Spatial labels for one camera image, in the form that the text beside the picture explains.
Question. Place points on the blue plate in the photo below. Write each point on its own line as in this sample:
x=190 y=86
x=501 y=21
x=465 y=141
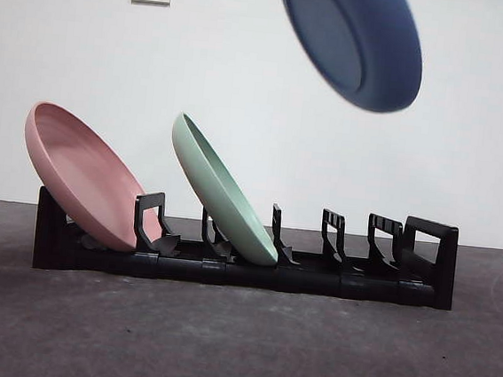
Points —
x=359 y=43

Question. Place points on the pale green plate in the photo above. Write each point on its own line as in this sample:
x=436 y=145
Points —
x=220 y=190

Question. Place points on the pink plate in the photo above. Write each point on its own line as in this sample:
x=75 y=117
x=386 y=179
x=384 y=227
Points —
x=83 y=172

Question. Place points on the black plastic dish rack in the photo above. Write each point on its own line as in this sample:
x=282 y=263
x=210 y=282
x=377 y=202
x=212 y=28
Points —
x=314 y=281

